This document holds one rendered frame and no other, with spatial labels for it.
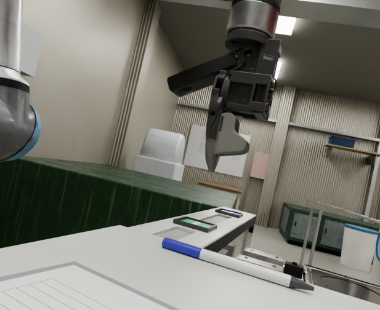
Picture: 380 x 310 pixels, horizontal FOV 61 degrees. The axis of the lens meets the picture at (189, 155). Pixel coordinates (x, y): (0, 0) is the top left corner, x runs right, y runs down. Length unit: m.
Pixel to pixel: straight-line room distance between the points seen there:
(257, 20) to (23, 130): 0.41
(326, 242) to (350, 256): 0.84
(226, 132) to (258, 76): 0.09
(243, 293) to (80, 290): 0.12
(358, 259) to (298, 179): 3.00
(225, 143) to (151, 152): 4.35
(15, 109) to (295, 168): 8.08
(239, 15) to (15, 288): 0.44
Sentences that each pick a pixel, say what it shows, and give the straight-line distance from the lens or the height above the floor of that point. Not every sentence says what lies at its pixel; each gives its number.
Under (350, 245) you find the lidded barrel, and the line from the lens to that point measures 6.11.
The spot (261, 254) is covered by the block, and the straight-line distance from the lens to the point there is 0.69.
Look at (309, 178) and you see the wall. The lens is 8.53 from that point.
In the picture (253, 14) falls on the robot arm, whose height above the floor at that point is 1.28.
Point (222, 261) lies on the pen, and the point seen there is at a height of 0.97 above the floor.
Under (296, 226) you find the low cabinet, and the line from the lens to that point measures 6.72.
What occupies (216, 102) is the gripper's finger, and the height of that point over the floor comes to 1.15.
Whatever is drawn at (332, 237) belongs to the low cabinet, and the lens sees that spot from 6.87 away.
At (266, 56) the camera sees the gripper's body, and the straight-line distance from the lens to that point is 0.51.
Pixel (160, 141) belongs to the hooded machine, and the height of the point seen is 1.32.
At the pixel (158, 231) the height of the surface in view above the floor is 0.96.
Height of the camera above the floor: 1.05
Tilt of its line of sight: 2 degrees up
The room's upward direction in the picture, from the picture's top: 12 degrees clockwise
